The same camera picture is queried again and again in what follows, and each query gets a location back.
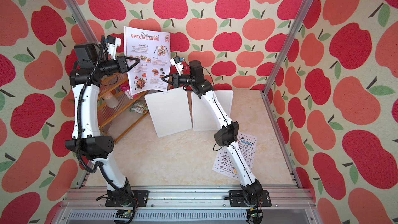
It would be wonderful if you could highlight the left aluminium frame post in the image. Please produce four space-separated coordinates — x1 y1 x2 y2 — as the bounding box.
63 0 97 43

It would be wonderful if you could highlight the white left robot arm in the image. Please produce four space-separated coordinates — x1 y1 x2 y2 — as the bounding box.
65 37 140 206

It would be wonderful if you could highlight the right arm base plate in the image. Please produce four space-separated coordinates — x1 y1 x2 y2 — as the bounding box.
224 190 272 208

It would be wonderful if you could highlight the right white rack box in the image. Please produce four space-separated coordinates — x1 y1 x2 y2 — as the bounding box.
192 90 234 131

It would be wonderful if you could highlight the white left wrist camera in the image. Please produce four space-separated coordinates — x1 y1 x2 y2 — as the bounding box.
105 35 121 60

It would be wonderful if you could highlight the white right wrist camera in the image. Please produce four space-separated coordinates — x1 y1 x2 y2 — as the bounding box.
170 56 184 76

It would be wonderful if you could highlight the white dotted menu sheet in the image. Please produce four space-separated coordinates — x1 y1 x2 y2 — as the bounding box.
212 132 258 181

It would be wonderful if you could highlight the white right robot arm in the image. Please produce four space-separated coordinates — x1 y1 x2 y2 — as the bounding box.
162 57 263 207

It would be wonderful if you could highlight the wooden spice shelf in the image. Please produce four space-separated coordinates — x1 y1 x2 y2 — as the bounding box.
97 74 148 143

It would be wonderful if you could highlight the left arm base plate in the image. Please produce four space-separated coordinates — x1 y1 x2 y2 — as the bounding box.
105 190 149 207

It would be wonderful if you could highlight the restaurant special menu sheet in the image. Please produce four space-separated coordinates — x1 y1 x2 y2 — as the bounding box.
123 27 171 95

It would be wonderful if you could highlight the pink lidded cup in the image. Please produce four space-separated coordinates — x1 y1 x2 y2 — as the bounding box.
119 81 130 95

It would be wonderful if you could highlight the aluminium frame post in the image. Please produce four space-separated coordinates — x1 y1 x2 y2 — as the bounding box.
63 0 97 43
262 0 314 97

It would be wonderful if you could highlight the clear plastic bottle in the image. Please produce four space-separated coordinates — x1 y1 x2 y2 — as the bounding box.
103 92 119 108

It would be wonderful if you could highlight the green snack packet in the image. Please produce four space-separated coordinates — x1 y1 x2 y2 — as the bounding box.
129 100 149 115

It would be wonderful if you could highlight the white rack box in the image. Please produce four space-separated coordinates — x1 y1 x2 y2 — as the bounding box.
192 90 234 131
145 88 192 138

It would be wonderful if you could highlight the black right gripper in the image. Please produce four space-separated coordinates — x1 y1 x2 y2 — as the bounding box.
164 73 196 90

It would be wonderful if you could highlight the left white rack box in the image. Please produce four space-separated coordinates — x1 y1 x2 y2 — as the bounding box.
145 88 192 138

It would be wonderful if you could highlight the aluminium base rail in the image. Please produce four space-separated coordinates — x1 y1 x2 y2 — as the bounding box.
51 185 322 224

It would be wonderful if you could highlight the right aluminium frame post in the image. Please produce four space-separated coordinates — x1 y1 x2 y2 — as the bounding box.
262 0 314 97

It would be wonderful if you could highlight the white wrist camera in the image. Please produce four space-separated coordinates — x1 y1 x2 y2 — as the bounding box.
170 56 184 76
105 35 121 60

